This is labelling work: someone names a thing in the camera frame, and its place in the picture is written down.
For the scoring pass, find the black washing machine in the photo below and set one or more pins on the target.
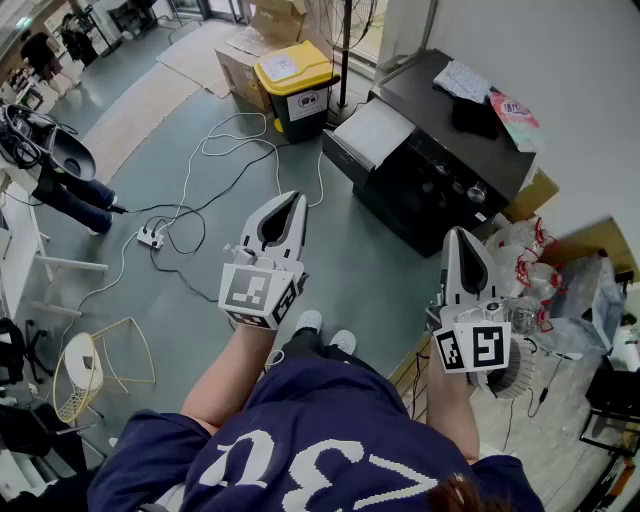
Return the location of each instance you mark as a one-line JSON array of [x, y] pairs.
[[425, 95]]

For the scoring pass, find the person's white left shoe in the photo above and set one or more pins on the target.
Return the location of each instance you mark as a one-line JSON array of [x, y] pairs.
[[309, 320]]

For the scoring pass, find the flattened cardboard sheet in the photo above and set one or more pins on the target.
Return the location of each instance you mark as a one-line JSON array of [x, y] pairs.
[[195, 55]]

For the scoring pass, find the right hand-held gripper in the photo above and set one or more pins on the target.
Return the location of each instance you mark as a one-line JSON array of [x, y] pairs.
[[487, 347]]

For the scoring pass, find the white power strip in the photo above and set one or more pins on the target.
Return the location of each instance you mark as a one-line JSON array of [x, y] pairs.
[[150, 237]]

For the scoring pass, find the person's right forearm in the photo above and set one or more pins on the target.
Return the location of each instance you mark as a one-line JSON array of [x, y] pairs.
[[450, 415]]

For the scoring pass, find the person's left forearm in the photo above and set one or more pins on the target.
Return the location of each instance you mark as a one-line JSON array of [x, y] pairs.
[[235, 370]]

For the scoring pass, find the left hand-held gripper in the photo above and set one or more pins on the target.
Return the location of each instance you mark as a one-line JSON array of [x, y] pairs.
[[245, 290]]

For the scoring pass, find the black cloth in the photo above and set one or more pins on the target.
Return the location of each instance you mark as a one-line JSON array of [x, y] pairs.
[[475, 120]]

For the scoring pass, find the clear plastic bag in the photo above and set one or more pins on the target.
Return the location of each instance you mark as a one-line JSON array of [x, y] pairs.
[[590, 300]]

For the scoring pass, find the pink detergent bag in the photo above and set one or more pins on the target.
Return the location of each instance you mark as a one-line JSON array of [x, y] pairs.
[[520, 125]]

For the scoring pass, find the brown cardboard box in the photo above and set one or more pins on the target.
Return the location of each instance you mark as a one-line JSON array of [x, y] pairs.
[[535, 195], [237, 70]]

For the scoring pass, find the white table frame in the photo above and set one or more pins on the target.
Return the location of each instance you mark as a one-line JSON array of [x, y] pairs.
[[20, 240]]

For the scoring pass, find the white patterned cloth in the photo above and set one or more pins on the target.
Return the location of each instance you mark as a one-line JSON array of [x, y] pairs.
[[462, 80]]

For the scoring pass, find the round grey fan heater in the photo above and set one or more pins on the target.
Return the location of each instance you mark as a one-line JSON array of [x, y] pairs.
[[520, 370]]

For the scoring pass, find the black metal frame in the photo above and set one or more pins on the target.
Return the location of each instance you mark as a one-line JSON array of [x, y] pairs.
[[615, 390]]

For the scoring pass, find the wooden slat pallet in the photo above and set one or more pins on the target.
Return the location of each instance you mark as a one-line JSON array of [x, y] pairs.
[[412, 375]]

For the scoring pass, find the person's black trousers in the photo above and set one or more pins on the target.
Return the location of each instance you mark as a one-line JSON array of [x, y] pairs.
[[305, 345]]

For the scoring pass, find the black standing fan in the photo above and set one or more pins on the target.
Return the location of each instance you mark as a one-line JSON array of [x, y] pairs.
[[345, 60]]

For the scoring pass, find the person's white shoe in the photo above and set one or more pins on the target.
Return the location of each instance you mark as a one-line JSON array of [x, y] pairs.
[[309, 320], [344, 342]]

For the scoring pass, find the yellow-lidded black trash bin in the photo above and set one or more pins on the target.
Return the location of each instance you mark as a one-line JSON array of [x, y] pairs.
[[295, 65]]

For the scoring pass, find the black office chair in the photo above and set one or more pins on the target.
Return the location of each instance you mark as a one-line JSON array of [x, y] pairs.
[[12, 350]]

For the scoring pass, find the pile of clear plastic bottles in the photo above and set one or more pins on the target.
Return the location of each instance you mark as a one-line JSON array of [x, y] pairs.
[[520, 255]]

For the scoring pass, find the grey plastic shell with hole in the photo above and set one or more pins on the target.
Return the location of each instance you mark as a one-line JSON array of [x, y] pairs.
[[70, 155]]

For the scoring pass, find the person's navy printed shirt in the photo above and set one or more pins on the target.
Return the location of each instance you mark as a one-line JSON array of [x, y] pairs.
[[310, 425]]

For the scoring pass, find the person's white right shoe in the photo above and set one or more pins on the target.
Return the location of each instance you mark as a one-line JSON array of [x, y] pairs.
[[344, 342]]

